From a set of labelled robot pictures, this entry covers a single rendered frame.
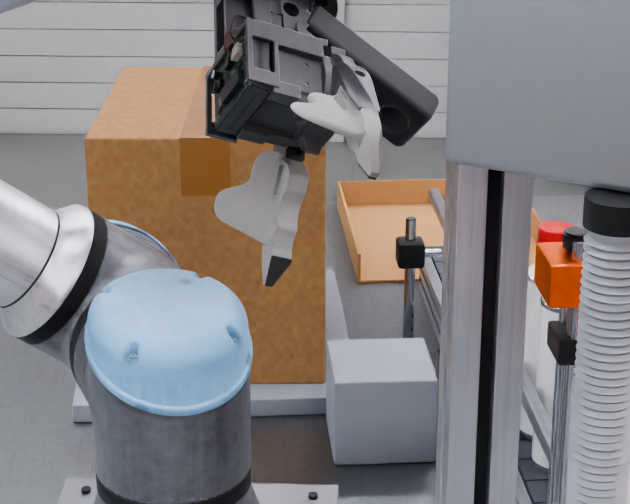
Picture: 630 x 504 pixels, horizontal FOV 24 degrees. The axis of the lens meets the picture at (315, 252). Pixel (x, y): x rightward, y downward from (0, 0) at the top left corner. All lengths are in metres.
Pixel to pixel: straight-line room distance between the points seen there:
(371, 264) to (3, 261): 0.88
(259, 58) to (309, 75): 0.04
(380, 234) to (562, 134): 1.25
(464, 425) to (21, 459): 0.65
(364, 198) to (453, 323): 1.25
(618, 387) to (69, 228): 0.49
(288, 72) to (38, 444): 0.63
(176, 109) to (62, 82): 3.96
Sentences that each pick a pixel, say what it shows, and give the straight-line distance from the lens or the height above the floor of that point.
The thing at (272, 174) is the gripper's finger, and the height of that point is 1.21.
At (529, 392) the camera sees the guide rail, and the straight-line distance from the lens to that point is 1.29.
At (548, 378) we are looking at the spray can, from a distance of 1.29.
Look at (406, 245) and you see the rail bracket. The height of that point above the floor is 0.97.
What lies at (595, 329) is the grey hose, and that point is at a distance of 0.78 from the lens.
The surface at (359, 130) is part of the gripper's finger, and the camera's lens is 0.92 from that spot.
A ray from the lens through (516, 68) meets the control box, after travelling 0.78.
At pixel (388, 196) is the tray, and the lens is 2.13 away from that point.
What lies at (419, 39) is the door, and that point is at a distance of 5.35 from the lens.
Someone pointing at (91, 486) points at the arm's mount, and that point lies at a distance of 1.27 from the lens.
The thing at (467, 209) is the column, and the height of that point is 1.25.
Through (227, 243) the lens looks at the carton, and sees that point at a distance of 1.48.
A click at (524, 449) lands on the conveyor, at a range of 1.37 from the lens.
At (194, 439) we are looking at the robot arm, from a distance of 1.03.
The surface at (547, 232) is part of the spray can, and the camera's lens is 1.31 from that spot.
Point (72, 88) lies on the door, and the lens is 5.50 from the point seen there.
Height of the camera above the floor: 1.53
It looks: 21 degrees down
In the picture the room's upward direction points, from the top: straight up
